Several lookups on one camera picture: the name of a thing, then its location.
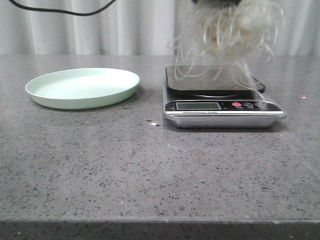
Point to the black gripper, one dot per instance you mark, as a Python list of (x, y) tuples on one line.
[(217, 2)]

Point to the white vermicelli noodle bundle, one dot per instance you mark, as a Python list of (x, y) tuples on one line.
[(226, 35)]

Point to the silver black kitchen scale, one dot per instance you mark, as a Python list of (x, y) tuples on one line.
[(204, 96)]

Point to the white pleated curtain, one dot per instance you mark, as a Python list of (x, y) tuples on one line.
[(130, 27)]

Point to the light green round plate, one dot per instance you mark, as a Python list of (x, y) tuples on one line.
[(83, 88)]

